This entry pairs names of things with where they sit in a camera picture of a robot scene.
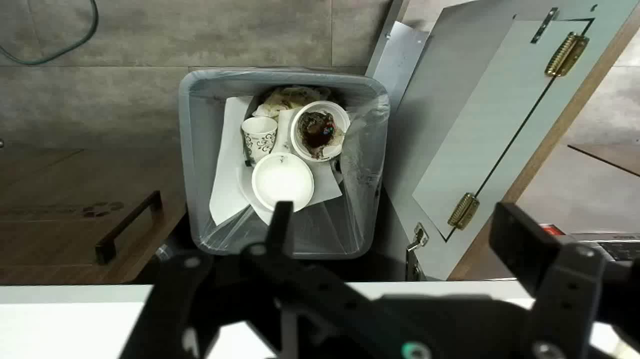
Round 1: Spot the black cabinet handle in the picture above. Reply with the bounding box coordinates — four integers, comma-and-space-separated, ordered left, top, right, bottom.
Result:
95, 190, 165, 267

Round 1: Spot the grey trash bin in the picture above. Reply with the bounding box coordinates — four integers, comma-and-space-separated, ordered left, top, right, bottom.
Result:
176, 66, 392, 261

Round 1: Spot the black floor cable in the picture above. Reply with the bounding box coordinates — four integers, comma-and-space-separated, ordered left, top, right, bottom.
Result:
0, 0, 102, 68

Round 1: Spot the white paper sheet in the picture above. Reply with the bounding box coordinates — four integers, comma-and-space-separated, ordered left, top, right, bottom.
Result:
209, 94, 347, 228

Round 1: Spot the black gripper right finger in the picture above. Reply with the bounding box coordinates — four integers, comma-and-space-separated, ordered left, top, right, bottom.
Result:
491, 202, 640, 359

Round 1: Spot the small patterned paper cup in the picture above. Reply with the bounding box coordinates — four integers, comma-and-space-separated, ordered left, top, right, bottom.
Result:
240, 116, 280, 166

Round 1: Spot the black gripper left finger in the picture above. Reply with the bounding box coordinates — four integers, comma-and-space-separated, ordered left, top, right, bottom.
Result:
119, 200, 429, 359

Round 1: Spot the dirty white paper bowl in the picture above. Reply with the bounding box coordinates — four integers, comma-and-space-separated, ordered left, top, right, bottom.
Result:
289, 100, 353, 164

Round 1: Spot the stained paper plate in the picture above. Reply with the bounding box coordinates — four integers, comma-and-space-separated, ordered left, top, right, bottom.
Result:
256, 84, 329, 122

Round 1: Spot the clear plastic bin liner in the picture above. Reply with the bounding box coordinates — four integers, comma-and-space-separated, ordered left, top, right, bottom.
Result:
198, 88, 392, 257

